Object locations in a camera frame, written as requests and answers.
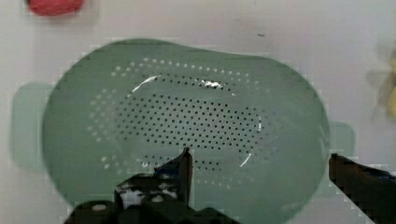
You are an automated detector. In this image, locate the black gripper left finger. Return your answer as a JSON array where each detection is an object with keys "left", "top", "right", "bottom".
[{"left": 114, "top": 147, "right": 192, "bottom": 209}]

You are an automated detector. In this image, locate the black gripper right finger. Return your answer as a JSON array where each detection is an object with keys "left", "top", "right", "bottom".
[{"left": 329, "top": 153, "right": 396, "bottom": 224}]

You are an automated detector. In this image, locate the green plastic strainer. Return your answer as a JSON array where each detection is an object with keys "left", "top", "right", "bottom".
[{"left": 10, "top": 39, "right": 355, "bottom": 224}]

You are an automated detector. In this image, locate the yellow toy garlic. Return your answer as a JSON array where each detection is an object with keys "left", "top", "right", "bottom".
[{"left": 375, "top": 55, "right": 396, "bottom": 119}]

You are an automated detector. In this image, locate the red toy strawberry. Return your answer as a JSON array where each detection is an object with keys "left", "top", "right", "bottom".
[{"left": 26, "top": 0, "right": 85, "bottom": 16}]

